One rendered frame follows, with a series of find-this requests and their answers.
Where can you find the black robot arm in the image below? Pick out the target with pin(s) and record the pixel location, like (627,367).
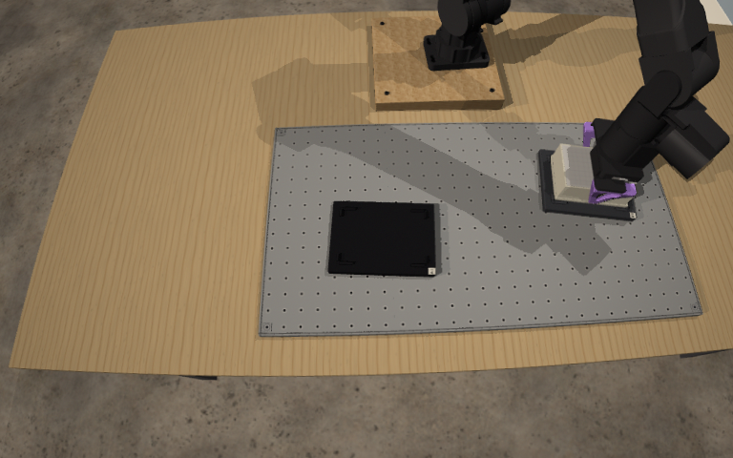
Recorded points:
(679,56)

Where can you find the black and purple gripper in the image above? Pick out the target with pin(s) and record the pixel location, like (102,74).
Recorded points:
(612,149)

